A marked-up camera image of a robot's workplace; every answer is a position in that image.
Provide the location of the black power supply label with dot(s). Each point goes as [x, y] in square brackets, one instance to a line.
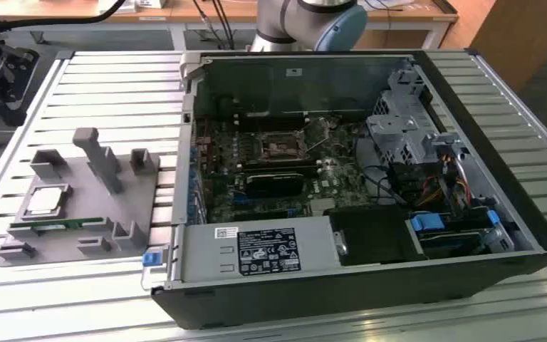
[268, 253]

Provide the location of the thin metal locking lever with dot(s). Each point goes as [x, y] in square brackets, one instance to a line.
[319, 144]

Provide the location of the wooden cabinet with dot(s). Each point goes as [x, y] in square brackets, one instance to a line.
[524, 39]

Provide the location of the small white case sticker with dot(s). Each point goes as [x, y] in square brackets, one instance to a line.
[293, 72]

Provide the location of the green RAM stick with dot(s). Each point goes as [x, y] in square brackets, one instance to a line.
[70, 223]

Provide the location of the grey power supply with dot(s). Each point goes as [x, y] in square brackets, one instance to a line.
[197, 256]

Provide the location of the silver square CPU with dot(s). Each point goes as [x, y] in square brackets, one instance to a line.
[42, 200]

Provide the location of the black graphics card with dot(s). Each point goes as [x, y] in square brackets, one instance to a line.
[273, 185]

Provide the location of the white device on desk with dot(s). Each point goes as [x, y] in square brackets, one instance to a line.
[152, 3]

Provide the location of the CPU socket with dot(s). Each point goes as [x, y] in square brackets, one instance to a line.
[284, 146]

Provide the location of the black installed RAM stick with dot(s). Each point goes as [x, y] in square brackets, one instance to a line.
[277, 164]

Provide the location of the white barcode sticker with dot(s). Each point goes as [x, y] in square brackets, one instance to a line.
[225, 233]

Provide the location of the green motherboard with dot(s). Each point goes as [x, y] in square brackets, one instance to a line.
[340, 178]

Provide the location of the wooden desk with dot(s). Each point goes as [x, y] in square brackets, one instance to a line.
[396, 19]

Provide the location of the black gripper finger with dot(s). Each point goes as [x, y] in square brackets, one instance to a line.
[16, 107]

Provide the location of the blue disk carrier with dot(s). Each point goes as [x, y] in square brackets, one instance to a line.
[426, 223]

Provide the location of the small silver heatsink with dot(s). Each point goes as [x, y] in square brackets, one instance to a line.
[323, 207]

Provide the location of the black plastic shroud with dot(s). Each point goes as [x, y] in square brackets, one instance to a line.
[372, 235]

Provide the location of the blue plastic clip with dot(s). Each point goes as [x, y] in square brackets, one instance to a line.
[492, 219]

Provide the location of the black PC case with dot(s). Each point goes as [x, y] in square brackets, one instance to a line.
[301, 306]

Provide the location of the blue case latch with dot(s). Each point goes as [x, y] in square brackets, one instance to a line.
[153, 259]

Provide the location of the silver metal disk cage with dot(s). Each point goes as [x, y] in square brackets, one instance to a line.
[399, 135]

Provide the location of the grey parts rack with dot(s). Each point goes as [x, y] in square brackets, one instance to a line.
[88, 199]

